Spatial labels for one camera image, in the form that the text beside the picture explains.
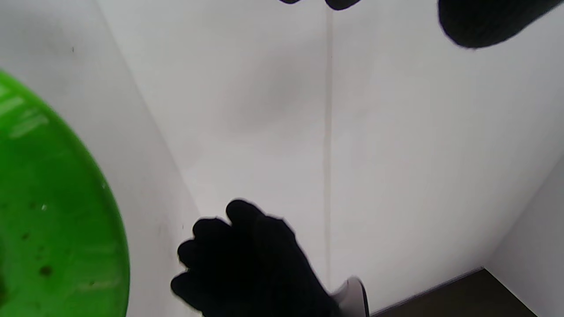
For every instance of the green plastic bowl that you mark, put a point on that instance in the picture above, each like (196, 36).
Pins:
(57, 211)

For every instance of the grey white right controller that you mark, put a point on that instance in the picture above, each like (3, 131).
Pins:
(354, 299)

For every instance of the person's left hand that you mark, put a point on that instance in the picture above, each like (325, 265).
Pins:
(484, 22)

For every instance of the person's right hand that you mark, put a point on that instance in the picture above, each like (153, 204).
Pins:
(251, 268)

